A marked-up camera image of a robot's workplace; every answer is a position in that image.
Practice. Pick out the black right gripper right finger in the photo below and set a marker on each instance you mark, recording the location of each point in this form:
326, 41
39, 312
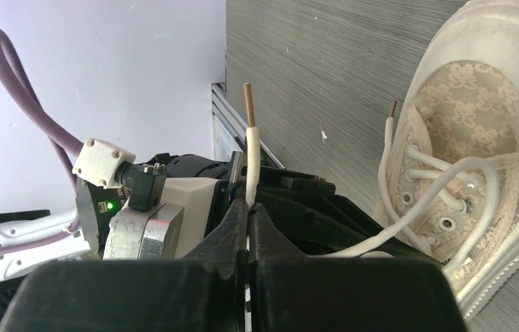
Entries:
293, 292

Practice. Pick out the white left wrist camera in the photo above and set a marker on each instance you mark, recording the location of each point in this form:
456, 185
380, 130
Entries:
159, 209

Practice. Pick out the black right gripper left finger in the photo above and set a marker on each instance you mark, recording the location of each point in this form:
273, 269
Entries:
203, 291

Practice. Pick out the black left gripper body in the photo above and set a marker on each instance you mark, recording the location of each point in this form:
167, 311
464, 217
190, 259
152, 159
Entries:
228, 237

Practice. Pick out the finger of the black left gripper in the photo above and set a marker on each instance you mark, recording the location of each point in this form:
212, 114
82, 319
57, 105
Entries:
309, 224

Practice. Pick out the beige sneaker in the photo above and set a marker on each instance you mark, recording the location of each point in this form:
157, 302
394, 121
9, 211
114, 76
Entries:
325, 74

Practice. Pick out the aluminium front rail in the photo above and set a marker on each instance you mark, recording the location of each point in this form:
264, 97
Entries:
229, 128

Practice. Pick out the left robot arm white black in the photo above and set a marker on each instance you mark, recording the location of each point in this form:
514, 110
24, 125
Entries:
30, 239

